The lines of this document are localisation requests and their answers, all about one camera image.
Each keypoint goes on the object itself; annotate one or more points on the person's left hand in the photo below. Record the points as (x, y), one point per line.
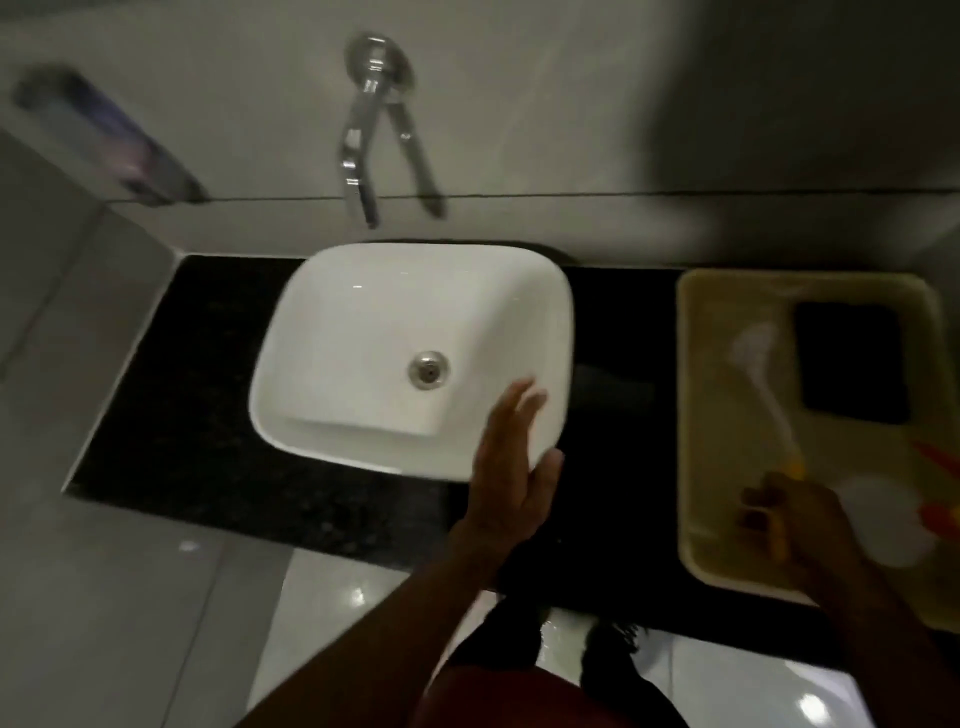
(504, 480)

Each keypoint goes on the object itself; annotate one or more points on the person's right hand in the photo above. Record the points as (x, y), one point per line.
(814, 529)

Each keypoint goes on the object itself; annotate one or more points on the person's left thumb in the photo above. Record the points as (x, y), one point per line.
(547, 471)

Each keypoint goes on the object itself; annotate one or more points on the person's right fingers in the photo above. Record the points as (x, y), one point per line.
(759, 517)

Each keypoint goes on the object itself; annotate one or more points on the person's right forearm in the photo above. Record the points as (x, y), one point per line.
(900, 652)

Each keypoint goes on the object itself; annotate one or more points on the person's left forearm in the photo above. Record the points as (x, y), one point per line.
(390, 645)

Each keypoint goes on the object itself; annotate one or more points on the beige plastic tray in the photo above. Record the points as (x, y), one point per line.
(720, 465)

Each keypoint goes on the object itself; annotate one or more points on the white round bottle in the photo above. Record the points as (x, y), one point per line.
(889, 525)

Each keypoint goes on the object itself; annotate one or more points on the chrome sink drain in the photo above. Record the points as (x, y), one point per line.
(428, 370)

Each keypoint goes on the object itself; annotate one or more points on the black sponge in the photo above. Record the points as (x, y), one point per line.
(851, 364)

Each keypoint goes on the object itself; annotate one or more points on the red plastic piece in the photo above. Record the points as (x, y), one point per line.
(937, 457)

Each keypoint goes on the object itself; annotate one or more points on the person's black trousers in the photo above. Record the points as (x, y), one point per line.
(622, 675)

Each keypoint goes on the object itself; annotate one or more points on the white ceramic sink basin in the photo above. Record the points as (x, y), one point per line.
(360, 337)

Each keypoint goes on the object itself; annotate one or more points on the person's red shirt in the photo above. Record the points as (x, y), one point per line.
(517, 705)

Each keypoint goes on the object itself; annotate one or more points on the chrome wall faucet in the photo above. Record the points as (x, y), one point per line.
(358, 142)

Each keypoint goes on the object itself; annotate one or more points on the wall soap dispenser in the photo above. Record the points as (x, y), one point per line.
(112, 139)

